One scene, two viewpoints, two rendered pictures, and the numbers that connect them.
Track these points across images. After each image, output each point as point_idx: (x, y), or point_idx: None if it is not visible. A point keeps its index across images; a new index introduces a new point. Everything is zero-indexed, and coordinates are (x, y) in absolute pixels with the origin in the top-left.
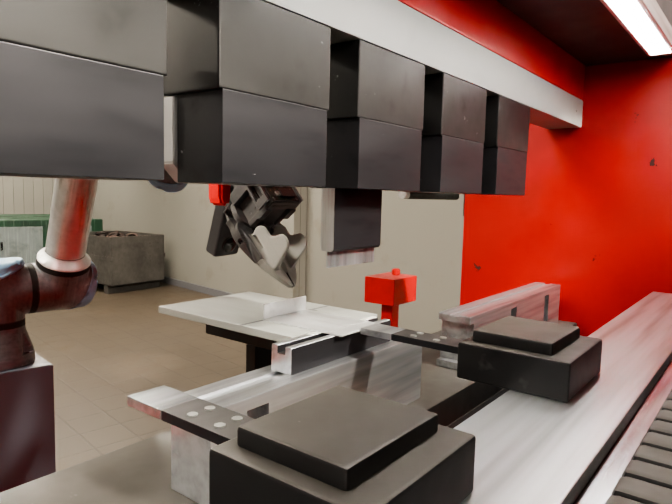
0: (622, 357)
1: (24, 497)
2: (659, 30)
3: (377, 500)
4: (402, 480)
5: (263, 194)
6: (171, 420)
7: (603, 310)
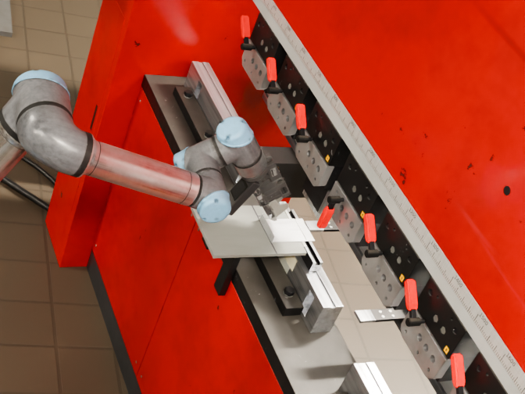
0: None
1: (293, 367)
2: None
3: None
4: None
5: (289, 191)
6: (380, 320)
7: (223, 69)
